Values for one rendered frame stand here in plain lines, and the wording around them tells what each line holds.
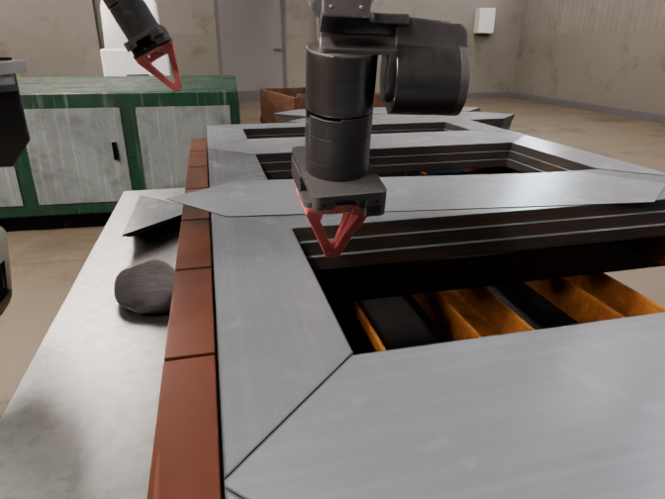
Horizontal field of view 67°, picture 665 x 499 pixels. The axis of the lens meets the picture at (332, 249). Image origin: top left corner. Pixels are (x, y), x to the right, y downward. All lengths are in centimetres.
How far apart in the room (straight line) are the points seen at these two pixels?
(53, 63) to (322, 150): 1094
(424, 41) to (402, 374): 25
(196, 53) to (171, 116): 769
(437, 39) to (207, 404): 32
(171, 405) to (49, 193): 314
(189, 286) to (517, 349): 33
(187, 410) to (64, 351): 42
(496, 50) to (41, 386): 1202
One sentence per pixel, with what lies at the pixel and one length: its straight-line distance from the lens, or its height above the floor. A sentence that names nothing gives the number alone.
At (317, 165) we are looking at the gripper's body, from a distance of 43.
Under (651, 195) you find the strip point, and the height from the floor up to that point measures 87.
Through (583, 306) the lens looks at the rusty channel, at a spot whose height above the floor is 70.
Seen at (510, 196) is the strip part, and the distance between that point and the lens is 75.
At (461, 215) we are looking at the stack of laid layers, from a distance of 65.
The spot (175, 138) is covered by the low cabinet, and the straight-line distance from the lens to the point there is 325.
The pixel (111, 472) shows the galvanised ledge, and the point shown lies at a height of 68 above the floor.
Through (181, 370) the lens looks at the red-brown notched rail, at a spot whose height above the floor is 83.
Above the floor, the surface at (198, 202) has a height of 87.
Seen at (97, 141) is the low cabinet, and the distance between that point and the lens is 333.
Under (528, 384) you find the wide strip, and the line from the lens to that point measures 34.
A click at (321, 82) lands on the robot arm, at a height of 103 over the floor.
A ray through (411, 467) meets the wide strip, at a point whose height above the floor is 87.
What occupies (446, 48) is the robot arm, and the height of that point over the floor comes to 106.
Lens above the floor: 106
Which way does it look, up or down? 22 degrees down
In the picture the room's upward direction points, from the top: straight up
